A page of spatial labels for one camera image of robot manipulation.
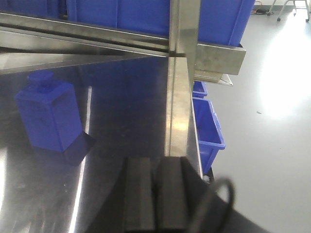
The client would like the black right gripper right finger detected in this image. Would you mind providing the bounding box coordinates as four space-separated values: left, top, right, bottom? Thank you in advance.
155 157 198 233

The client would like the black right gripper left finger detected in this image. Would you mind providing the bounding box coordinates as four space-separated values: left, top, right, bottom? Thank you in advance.
123 157 154 233

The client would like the blue rectangular bottle part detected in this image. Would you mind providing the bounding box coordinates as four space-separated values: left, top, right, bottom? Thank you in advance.
15 70 95 152

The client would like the large blue bin on shelf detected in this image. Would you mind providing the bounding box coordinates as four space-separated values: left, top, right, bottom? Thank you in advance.
67 0 255 46

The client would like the small blue bin below table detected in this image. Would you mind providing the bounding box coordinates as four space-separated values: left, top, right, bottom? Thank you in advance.
192 97 225 174

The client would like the steel cart in background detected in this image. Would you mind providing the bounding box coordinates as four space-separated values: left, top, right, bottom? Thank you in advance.
267 0 311 23

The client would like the black cable loop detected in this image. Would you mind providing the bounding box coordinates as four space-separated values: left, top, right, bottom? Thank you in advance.
191 178 236 233

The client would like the stainless steel table shelf frame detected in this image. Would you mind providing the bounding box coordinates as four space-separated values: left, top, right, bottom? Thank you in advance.
0 0 247 178

